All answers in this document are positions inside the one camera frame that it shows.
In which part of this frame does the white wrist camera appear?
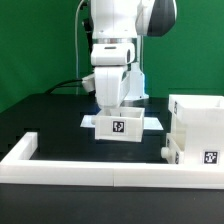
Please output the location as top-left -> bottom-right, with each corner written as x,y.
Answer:
82,74 -> 95,92

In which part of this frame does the white marker sheet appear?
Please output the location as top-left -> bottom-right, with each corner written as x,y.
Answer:
80,115 -> 163,130

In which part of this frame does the white drawer cabinet housing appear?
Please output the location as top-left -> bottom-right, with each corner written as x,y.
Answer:
168,94 -> 224,166

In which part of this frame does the black cable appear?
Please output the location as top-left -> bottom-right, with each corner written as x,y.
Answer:
44,78 -> 88,94

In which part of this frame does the white perimeter fence frame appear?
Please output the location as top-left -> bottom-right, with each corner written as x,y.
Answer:
0,132 -> 224,189

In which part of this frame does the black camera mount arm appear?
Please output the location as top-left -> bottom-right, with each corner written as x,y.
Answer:
81,0 -> 93,52

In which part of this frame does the white drawer box front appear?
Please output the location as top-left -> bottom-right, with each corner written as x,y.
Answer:
161,133 -> 185,164

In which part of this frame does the white cable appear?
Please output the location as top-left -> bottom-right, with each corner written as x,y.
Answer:
74,0 -> 88,95

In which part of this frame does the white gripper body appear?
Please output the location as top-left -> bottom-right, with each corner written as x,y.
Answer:
91,43 -> 135,108

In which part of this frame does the white drawer box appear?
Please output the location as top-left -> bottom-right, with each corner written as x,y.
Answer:
91,107 -> 145,142
161,133 -> 185,164

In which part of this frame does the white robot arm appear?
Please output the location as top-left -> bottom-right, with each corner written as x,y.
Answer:
90,0 -> 177,108

